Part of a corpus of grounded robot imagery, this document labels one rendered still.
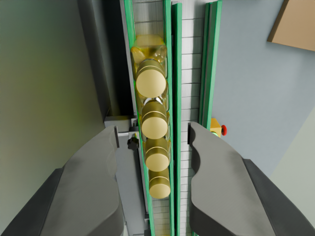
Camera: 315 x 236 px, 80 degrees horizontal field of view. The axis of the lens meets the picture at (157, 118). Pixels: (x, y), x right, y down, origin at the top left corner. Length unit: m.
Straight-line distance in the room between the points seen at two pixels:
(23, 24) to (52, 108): 0.09
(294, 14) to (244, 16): 0.13
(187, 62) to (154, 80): 0.30
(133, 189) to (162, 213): 0.18
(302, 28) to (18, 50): 0.70
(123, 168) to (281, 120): 0.62
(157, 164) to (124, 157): 0.37
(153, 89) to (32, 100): 0.12
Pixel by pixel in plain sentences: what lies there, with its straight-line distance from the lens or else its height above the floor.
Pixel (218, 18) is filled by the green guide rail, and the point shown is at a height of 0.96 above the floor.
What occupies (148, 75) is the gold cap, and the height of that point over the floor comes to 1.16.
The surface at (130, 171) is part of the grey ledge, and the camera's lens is 0.68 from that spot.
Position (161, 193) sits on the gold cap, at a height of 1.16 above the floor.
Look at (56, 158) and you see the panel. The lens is 0.26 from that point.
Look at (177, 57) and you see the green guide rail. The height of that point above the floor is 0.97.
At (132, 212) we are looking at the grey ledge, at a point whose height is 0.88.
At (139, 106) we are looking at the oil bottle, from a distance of 0.31.
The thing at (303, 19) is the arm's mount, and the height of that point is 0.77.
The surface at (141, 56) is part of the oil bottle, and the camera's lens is 0.28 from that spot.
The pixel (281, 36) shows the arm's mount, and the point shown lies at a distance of 0.71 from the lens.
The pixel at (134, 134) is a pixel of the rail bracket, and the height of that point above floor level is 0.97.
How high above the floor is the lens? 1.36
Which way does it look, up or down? 61 degrees down
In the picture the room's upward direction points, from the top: 175 degrees clockwise
